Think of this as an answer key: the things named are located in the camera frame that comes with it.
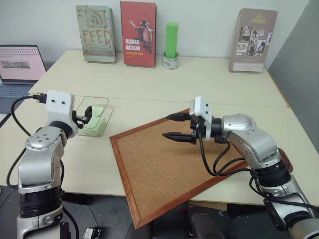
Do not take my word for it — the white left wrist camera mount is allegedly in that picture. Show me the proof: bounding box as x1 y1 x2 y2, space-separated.
45 90 79 139

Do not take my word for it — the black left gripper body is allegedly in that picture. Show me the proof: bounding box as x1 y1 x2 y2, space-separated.
72 111 87 129

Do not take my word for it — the clear plastic tray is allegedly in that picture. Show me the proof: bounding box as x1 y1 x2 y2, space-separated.
73 97 114 138

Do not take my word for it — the small black box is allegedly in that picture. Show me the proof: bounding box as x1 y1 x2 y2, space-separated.
84 227 102 239

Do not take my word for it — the wood-framed cork board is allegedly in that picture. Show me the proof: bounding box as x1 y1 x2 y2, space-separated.
109 108 250 231

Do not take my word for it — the green foam block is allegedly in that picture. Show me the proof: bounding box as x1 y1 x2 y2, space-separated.
165 21 180 58

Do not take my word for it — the open laptop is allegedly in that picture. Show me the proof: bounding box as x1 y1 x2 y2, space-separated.
0 44 48 100

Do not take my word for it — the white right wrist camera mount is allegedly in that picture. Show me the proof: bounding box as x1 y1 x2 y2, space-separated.
189 95 213 138

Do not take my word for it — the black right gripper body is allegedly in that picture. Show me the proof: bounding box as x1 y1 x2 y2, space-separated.
189 117 204 145

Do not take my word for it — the beige Homes book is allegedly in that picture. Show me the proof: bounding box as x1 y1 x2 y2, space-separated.
228 7 279 74

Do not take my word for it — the clear tape roll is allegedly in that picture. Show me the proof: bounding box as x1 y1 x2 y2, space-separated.
162 51 180 70

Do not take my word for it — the dark brown wooden tray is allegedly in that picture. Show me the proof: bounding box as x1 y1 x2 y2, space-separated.
276 147 294 173

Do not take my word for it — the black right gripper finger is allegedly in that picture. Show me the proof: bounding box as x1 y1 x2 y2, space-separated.
165 112 193 122
161 132 196 144

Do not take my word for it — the grey partition panel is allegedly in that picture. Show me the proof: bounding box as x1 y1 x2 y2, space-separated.
264 0 319 155

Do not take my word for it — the dark rounded seat shape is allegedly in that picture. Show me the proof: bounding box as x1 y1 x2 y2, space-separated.
124 203 269 239

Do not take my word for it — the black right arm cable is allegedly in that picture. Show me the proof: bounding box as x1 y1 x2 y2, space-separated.
197 121 319 212

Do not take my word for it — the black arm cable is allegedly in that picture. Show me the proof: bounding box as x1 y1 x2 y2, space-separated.
6 92 47 188
197 121 319 212

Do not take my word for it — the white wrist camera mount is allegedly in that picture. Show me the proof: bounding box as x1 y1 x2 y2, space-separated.
45 90 79 139
189 95 213 138

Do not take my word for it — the red Michael Jackson book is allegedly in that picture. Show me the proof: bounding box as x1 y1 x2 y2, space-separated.
120 0 158 67

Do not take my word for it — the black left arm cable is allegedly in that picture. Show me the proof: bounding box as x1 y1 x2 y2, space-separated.
6 92 47 188

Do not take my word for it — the light green paper note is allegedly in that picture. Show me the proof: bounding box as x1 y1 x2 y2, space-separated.
86 104 106 129

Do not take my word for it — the grey FEED book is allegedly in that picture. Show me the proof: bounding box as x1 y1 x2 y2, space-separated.
75 4 117 63

